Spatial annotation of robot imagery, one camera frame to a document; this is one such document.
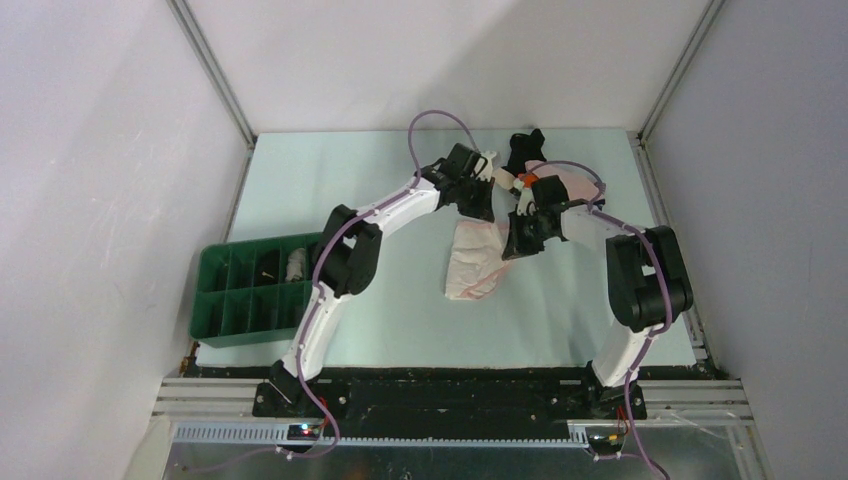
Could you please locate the orange underwear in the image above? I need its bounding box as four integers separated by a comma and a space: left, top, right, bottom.
514, 173, 538, 190

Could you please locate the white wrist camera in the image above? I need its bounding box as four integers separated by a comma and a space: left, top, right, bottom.
515, 187, 536, 216
472, 150, 499, 182

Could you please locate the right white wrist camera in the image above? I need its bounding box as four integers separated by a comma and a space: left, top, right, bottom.
515, 187, 536, 216

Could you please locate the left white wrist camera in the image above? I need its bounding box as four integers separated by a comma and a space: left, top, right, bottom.
472, 150, 499, 182

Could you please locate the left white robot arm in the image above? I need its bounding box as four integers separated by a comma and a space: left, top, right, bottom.
269, 143, 497, 417

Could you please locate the white pink-trimmed underwear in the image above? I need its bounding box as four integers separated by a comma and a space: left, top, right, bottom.
444, 220, 511, 301

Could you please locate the right aluminium frame post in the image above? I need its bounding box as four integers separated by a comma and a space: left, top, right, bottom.
638, 0, 727, 147

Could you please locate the green divided storage tray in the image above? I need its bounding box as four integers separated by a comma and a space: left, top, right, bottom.
188, 232, 320, 348

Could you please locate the left aluminium frame post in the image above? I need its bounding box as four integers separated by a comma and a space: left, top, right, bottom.
166, 0, 258, 150

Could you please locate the rolled white underwear in tray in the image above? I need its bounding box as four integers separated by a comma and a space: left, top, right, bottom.
283, 248, 307, 283

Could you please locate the cream underwear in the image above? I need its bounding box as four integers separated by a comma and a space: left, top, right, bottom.
492, 167, 521, 197

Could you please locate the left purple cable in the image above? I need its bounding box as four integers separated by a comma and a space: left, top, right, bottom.
294, 109, 482, 461

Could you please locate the light pink underwear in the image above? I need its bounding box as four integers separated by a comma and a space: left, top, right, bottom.
524, 160, 606, 207

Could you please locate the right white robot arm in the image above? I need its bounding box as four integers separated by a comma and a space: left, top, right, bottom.
502, 174, 694, 418

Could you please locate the aluminium frame post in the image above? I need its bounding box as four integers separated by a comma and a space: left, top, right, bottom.
166, 0, 258, 150
638, 0, 727, 147

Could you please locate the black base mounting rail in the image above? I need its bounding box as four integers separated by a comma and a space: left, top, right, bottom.
252, 365, 647, 441

